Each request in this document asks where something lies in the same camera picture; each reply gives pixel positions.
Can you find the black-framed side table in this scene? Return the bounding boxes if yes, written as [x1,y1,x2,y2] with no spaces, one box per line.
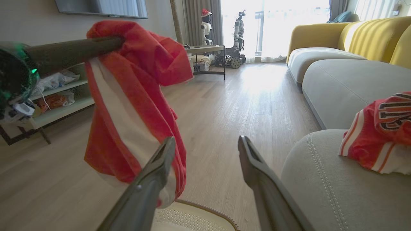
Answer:
[186,45,226,80]

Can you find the grey curtain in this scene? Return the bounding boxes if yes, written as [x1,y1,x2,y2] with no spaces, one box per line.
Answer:
[182,0,223,47]
[329,0,349,20]

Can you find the red Bulls jersey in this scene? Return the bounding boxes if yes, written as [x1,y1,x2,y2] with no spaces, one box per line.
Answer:
[339,91,411,175]

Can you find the white humanoid with Santa hat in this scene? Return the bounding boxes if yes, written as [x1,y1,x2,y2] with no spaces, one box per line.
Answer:
[201,9,213,46]

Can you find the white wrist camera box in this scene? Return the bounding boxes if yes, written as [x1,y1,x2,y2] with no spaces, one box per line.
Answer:
[0,98,36,125]

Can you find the white TV console shelf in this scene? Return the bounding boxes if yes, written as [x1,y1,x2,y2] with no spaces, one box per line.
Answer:
[0,63,96,145]

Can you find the white sheer curtain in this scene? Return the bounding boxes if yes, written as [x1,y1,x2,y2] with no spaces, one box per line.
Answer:
[221,0,331,63]
[355,0,402,21]

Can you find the grey sofa with yellow back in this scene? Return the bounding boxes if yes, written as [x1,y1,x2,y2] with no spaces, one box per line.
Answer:
[281,16,411,231]

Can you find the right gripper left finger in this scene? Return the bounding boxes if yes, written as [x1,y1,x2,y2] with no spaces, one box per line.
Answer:
[96,136,176,231]

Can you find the white woven-rim laundry basket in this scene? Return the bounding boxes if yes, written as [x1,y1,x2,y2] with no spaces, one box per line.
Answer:
[151,199,240,231]

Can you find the wheeled white robot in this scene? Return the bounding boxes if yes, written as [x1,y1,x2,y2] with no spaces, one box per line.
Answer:
[214,10,247,69]

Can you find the teal chair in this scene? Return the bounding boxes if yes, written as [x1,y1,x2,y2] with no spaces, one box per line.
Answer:
[328,11,359,23]

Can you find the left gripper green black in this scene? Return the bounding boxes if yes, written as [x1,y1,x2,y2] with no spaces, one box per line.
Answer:
[0,36,125,111]

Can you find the wall-mounted black television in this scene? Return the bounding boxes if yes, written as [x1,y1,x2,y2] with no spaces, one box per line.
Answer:
[55,0,149,19]

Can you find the orange plastic bag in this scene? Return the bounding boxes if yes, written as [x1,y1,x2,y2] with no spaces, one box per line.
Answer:
[35,91,76,113]

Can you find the red Bulls shorts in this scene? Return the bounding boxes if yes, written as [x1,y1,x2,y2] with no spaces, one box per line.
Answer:
[84,20,194,208]

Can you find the beige post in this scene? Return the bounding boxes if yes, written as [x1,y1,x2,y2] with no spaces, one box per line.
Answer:
[170,0,185,45]

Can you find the white plastic bag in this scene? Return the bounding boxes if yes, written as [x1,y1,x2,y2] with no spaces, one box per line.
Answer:
[34,71,81,95]

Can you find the boxes under table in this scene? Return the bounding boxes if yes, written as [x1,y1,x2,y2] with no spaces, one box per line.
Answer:
[193,55,211,72]

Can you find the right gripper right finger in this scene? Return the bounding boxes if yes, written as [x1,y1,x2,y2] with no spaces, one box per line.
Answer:
[238,135,315,231]

